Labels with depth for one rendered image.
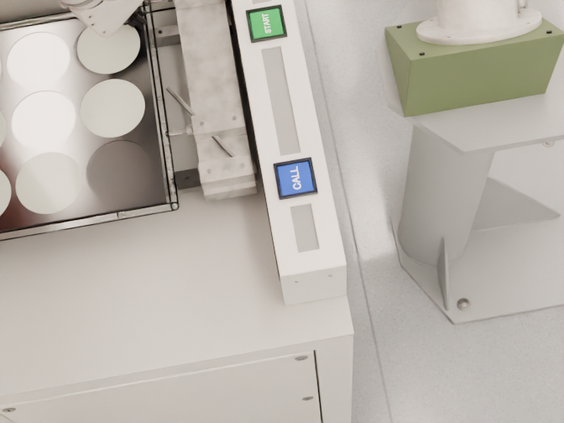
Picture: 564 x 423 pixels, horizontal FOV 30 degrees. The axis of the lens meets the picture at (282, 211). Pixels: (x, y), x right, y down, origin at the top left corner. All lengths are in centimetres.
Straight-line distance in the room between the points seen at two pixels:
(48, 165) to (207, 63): 30
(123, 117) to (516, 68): 60
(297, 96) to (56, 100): 38
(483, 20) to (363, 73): 109
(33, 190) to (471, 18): 70
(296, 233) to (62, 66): 49
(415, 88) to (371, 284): 91
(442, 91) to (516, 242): 91
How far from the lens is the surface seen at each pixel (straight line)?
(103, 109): 166
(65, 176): 162
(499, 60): 160
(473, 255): 247
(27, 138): 166
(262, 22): 162
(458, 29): 162
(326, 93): 265
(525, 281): 247
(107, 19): 161
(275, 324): 157
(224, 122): 160
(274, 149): 152
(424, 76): 159
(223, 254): 161
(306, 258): 145
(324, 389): 190
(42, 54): 173
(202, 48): 170
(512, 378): 242
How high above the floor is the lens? 233
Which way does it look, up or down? 68 degrees down
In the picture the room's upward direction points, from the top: 9 degrees counter-clockwise
